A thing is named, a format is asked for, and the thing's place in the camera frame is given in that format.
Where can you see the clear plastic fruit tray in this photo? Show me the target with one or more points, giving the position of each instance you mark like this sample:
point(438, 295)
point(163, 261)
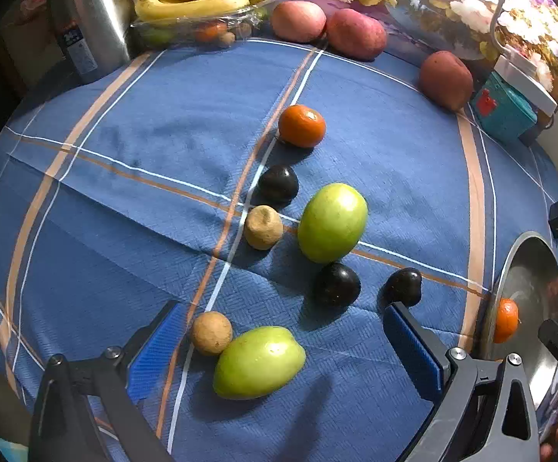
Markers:
point(183, 26)

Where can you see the stainless steel thermos jug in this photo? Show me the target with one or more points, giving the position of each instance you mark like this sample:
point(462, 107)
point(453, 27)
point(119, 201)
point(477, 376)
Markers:
point(94, 14)

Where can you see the stainless steel bowl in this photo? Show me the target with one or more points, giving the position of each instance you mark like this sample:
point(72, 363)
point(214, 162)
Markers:
point(534, 288)

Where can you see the lumpy brown fruit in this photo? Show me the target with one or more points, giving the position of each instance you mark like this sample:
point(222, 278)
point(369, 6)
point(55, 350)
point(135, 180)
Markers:
point(263, 227)

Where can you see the round brown fruit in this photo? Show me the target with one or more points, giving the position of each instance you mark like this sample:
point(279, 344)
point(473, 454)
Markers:
point(211, 333)

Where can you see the white box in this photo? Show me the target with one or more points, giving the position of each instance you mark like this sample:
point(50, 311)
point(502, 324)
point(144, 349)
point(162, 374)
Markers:
point(524, 79)

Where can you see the large green fruit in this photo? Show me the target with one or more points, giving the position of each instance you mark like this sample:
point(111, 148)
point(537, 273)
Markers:
point(333, 224)
point(259, 363)

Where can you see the small brown fruit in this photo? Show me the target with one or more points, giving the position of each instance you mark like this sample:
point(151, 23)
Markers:
point(227, 39)

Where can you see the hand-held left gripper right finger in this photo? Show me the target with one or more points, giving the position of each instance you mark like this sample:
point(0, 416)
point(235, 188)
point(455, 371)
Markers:
point(411, 349)

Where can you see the heart-shaped black plum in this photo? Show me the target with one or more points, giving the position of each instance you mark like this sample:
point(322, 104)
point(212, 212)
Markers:
point(404, 284)

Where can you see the blue checked tablecloth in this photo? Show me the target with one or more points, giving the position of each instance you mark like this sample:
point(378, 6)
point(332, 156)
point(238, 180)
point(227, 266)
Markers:
point(130, 187)

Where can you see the person's right hand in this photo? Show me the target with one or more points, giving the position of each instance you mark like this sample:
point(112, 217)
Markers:
point(555, 440)

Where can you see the teal box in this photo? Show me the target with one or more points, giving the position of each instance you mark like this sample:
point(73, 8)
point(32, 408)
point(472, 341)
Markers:
point(500, 108)

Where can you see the red apple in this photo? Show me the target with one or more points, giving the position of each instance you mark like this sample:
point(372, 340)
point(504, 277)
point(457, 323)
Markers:
point(298, 21)
point(446, 81)
point(357, 33)

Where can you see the white gooseneck lamp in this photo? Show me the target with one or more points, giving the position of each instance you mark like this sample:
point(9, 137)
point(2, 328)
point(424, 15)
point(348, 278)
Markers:
point(496, 14)

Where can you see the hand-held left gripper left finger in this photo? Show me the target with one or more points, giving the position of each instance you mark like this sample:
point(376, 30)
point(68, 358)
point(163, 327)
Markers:
point(156, 349)

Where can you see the orange tangerine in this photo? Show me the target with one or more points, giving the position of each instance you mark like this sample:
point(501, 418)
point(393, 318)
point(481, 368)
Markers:
point(210, 31)
point(506, 321)
point(302, 126)

